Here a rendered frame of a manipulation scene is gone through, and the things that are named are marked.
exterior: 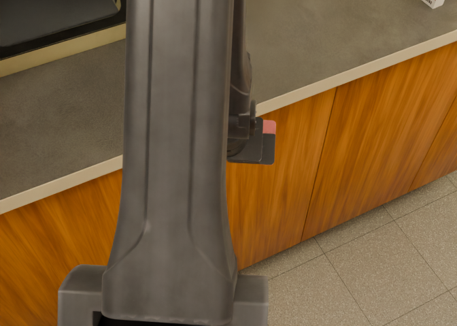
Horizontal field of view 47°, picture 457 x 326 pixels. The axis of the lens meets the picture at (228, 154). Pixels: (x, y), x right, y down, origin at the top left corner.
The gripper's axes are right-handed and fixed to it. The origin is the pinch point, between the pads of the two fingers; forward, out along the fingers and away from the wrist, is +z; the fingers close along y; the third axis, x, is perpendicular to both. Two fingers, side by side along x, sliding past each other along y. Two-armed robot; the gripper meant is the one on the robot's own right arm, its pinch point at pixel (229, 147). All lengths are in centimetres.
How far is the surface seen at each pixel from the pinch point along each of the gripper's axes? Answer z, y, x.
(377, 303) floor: 100, -48, 35
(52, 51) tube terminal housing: 19.6, 39.1, -21.5
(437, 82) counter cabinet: 52, -52, -28
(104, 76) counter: 20.0, 27.7, -16.7
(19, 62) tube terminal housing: 18, 45, -18
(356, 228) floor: 113, -43, 10
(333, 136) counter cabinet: 49, -24, -12
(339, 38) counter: 27.4, -21.7, -29.9
